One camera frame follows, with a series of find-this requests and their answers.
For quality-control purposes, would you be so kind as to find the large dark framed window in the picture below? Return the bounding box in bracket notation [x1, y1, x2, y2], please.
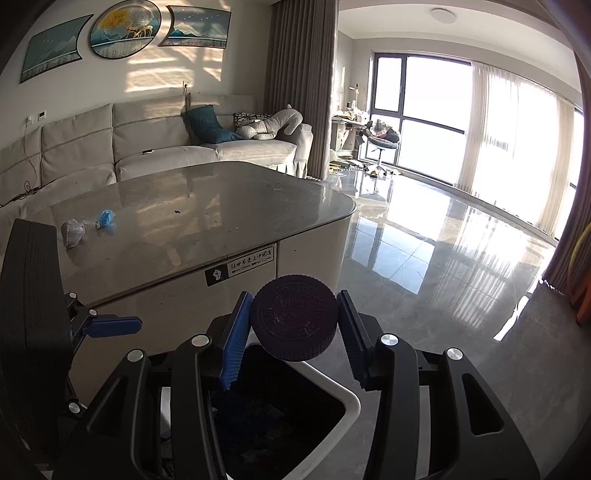
[372, 53, 474, 184]

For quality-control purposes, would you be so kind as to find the grey brown curtain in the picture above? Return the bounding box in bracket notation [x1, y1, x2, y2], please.
[263, 0, 341, 182]

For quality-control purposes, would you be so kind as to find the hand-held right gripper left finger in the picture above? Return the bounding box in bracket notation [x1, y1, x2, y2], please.
[53, 291, 256, 480]

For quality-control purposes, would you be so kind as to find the white plush toy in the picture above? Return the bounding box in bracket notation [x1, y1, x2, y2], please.
[236, 104, 304, 141]

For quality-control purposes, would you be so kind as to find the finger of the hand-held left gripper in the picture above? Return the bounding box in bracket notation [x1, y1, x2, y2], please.
[65, 291, 144, 343]

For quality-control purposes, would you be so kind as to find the round deer wall painting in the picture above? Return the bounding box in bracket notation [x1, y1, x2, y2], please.
[89, 0, 171, 60]

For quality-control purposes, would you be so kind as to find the crumpled grey wad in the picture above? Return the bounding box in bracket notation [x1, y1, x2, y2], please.
[61, 219, 86, 249]

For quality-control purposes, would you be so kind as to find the black white table sticker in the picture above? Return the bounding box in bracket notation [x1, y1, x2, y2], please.
[205, 257, 277, 287]

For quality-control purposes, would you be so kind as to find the teal pillow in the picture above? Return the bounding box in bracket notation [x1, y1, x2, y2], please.
[185, 105, 239, 145]

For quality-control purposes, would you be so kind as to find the grey coffee table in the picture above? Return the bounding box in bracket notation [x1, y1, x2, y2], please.
[0, 161, 357, 365]

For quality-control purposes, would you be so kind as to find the teal curved wall painting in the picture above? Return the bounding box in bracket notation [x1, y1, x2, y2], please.
[159, 6, 230, 49]
[19, 14, 94, 84]

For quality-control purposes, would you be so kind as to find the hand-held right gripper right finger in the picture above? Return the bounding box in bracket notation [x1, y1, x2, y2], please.
[336, 289, 541, 480]

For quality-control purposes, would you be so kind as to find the black white patterned pillow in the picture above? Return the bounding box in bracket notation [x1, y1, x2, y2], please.
[233, 112, 273, 133]

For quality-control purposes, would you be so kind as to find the swivel chair with clutter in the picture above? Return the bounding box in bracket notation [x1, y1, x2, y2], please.
[358, 119, 400, 177]

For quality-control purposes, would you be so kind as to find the white trash bin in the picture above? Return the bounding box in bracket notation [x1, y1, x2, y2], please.
[159, 344, 362, 480]

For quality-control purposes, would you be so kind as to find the grey fabric sofa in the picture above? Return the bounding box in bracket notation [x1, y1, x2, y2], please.
[0, 95, 314, 209]

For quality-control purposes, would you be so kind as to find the dark round bottle cap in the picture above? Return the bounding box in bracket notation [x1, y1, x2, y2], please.
[249, 274, 339, 362]

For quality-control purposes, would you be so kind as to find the cluttered white desk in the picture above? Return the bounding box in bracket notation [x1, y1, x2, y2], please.
[330, 83, 371, 155]

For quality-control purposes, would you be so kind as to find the sheer white curtain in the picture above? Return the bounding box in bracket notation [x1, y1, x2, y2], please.
[455, 62, 585, 241]

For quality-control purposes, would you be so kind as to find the thin charging cable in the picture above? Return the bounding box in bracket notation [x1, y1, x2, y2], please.
[0, 122, 43, 208]

